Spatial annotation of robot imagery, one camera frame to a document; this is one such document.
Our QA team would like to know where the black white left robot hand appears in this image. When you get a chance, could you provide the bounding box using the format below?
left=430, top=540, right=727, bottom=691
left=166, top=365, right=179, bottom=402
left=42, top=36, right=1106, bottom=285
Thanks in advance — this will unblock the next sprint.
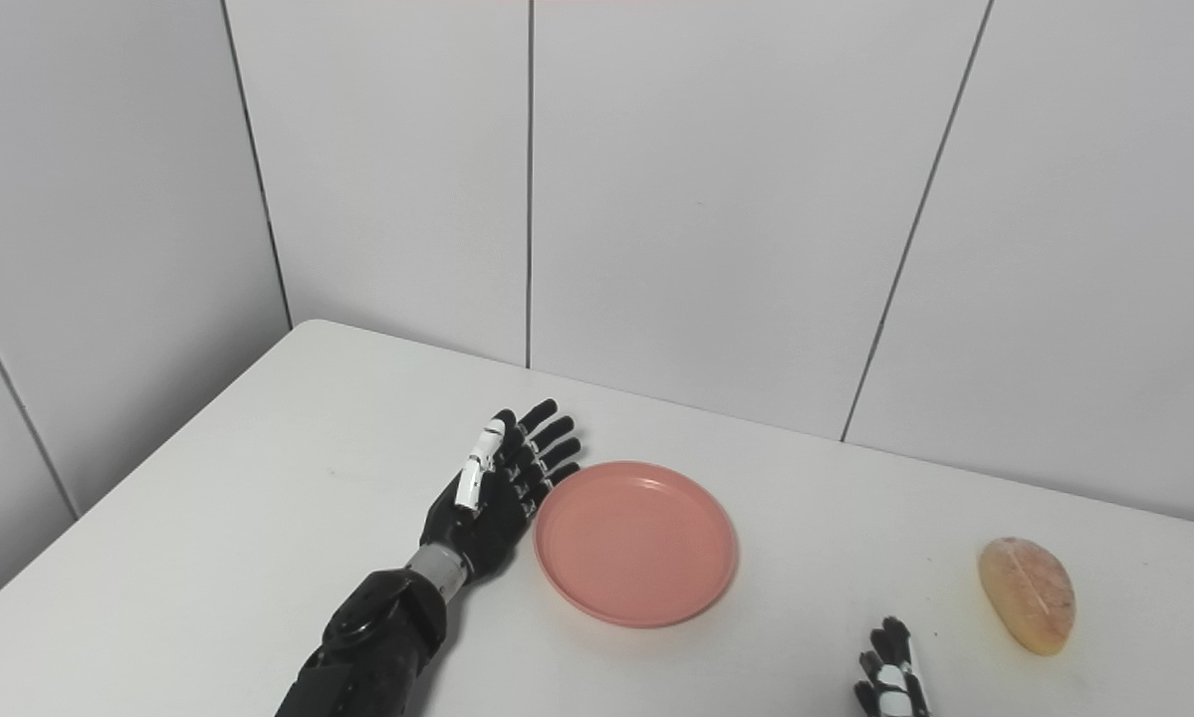
left=419, top=398, right=583, bottom=587

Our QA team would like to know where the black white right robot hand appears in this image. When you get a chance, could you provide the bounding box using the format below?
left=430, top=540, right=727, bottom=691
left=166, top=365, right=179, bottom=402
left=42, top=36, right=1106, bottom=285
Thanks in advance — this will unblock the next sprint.
left=853, top=616, right=931, bottom=717

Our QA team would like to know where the pink round plate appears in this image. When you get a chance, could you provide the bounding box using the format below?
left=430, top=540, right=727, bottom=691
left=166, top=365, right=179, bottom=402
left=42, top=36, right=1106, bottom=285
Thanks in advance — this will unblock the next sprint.
left=533, top=460, right=740, bottom=629

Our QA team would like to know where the oval bread roll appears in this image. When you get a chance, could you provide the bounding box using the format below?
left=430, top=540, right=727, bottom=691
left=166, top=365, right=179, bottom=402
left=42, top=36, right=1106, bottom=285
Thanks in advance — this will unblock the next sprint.
left=977, top=537, right=1077, bottom=656

